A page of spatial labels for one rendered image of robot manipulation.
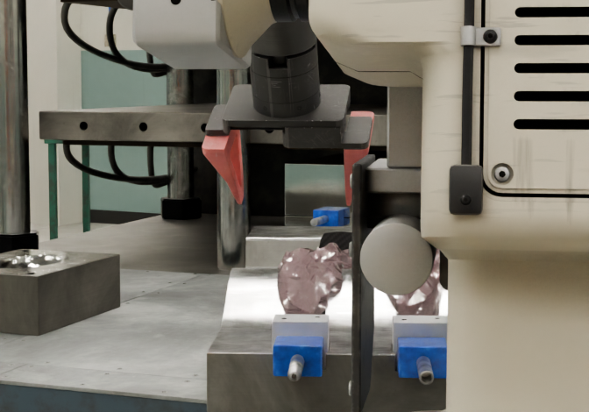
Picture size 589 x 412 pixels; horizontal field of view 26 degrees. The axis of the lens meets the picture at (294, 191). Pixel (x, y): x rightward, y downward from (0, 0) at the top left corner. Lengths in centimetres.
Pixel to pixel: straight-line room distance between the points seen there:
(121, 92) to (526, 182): 902
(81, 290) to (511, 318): 97
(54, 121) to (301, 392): 121
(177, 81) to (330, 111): 178
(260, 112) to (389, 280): 33
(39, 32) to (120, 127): 749
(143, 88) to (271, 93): 845
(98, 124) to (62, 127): 7
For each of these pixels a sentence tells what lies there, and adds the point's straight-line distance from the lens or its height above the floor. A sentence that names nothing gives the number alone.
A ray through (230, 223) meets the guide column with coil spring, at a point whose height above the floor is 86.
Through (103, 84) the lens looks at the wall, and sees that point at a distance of 970.
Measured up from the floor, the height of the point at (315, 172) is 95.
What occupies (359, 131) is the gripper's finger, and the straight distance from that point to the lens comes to 107.
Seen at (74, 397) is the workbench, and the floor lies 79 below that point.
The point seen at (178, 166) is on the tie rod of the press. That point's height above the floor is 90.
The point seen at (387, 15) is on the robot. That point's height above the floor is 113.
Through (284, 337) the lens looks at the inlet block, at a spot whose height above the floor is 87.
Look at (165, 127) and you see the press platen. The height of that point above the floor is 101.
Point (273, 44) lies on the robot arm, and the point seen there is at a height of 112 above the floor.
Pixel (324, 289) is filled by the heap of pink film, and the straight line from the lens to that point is 129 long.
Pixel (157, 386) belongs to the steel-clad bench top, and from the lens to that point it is 126.
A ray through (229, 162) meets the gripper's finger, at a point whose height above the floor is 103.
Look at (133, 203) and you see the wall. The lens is 959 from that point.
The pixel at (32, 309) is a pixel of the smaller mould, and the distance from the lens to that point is 151.
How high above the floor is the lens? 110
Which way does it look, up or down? 5 degrees down
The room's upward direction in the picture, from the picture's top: straight up
